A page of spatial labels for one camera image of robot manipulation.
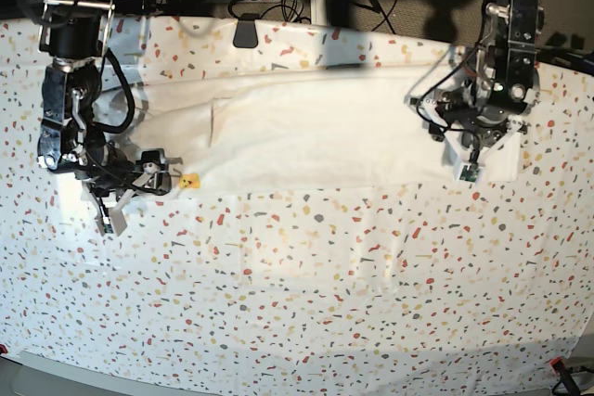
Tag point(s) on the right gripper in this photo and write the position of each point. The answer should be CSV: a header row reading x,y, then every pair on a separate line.
x,y
106,172

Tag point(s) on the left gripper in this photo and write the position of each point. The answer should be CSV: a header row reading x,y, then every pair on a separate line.
x,y
472,134

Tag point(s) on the white printed T-shirt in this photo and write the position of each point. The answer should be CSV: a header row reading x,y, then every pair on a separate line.
x,y
289,131

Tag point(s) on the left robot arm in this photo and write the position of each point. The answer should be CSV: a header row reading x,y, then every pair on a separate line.
x,y
479,105

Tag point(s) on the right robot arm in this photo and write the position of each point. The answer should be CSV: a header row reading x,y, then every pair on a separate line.
x,y
75,33

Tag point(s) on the black table clamp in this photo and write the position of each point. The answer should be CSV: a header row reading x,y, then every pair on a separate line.
x,y
246,36

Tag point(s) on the terrazzo patterned tablecloth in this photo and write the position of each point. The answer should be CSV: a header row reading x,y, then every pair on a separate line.
x,y
411,289

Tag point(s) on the red clamp at corner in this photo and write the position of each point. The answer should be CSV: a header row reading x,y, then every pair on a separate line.
x,y
557,365

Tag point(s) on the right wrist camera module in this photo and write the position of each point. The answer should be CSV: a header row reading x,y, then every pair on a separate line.
x,y
110,221

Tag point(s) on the white metal stand post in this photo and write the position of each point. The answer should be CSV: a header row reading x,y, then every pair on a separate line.
x,y
318,10

